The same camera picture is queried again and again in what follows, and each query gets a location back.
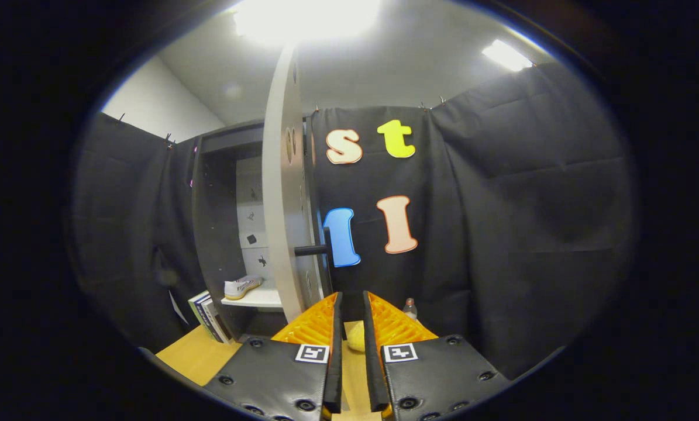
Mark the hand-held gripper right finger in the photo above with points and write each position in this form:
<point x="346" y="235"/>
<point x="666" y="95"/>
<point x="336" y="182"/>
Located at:
<point x="372" y="362"/>

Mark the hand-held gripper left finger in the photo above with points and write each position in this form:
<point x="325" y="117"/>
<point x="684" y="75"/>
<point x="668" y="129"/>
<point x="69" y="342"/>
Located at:
<point x="336" y="362"/>

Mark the white shoe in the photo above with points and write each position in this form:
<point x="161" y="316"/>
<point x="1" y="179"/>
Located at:
<point x="241" y="287"/>

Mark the beige shoe cabinet door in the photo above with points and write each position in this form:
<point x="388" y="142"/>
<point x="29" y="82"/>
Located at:
<point x="279" y="204"/>

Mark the grey shoe cabinet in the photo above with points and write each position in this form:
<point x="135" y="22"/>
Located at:
<point x="214" y="234"/>

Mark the yellow bread bun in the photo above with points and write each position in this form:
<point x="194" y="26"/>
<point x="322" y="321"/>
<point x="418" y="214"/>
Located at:
<point x="356" y="338"/>

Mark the red label plastic bottle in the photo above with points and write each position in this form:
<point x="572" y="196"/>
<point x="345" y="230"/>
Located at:
<point x="410" y="310"/>

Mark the white spine book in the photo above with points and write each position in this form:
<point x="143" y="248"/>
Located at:
<point x="217" y="324"/>

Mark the blue spine book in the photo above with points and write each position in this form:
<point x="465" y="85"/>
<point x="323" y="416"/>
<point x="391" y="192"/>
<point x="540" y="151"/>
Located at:
<point x="207" y="316"/>

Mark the green spine book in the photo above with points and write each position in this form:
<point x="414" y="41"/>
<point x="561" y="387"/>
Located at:
<point x="200" y="310"/>

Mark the black backdrop cloth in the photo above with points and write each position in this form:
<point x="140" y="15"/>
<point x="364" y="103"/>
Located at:
<point x="530" y="204"/>

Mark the large ceiling light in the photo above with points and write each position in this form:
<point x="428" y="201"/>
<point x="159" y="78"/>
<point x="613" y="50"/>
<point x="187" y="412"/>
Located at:
<point x="308" y="17"/>

